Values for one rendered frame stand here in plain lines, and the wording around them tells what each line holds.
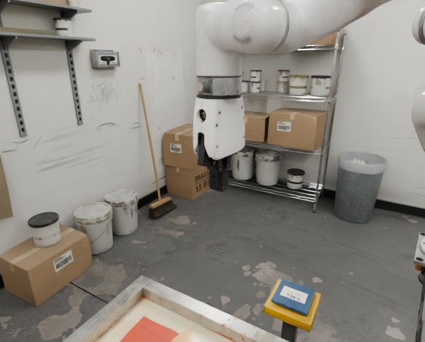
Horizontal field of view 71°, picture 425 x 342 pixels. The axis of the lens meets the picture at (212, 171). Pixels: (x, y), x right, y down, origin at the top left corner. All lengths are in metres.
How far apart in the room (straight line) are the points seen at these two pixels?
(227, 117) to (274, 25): 0.15
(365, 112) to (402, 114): 0.33
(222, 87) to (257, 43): 0.09
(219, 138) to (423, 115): 0.49
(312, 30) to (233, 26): 0.13
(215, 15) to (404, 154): 3.37
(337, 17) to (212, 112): 0.22
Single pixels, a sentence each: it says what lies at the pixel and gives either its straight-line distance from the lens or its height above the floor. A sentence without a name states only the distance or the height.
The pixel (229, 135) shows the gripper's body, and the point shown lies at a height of 1.47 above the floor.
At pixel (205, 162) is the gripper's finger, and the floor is 1.43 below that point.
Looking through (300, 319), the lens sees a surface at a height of 0.95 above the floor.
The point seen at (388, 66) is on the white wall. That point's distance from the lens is 3.60.
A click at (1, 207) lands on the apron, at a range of 2.56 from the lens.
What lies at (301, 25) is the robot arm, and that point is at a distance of 0.51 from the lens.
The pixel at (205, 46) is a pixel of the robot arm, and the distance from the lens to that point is 0.49.
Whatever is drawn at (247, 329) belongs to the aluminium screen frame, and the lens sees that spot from 0.81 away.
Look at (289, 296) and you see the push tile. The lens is 0.94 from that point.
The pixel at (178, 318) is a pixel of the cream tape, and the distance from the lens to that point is 0.88.
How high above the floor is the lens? 1.59
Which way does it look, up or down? 20 degrees down
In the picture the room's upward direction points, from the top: straight up
